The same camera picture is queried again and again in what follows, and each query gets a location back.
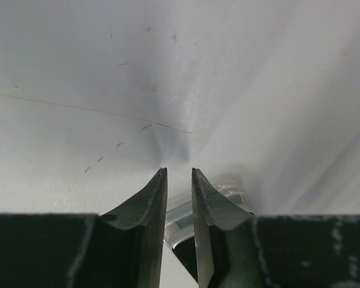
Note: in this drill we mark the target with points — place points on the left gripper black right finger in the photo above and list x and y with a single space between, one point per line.
237 249

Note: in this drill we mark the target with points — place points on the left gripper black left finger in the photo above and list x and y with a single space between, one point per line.
121 248

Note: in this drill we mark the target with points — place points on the black smartphone blue edge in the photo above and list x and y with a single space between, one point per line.
185 251

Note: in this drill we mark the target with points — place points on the clear magsafe phone case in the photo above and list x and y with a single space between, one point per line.
179 215

